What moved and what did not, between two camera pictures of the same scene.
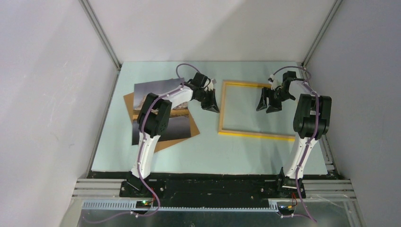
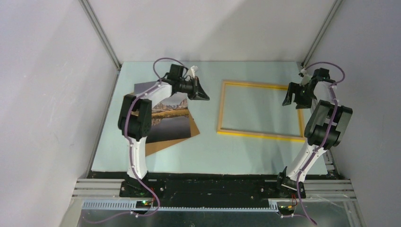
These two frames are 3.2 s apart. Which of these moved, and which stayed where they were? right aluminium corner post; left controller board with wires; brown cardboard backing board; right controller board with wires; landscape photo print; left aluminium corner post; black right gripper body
Moved: black right gripper body
Stayed: left aluminium corner post; right aluminium corner post; right controller board with wires; left controller board with wires; landscape photo print; brown cardboard backing board
